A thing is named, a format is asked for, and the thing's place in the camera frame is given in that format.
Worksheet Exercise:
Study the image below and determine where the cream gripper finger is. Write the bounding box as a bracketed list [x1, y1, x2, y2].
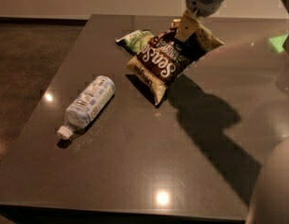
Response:
[175, 9, 200, 43]

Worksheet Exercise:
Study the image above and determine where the brown sea salt chip bag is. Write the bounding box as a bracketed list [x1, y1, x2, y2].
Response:
[126, 20, 224, 105]

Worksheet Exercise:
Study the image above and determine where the green jalapeno chip bag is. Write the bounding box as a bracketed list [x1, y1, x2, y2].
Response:
[116, 30, 154, 55]

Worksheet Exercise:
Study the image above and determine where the clear plastic water bottle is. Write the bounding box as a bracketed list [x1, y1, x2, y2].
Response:
[57, 76, 116, 140]

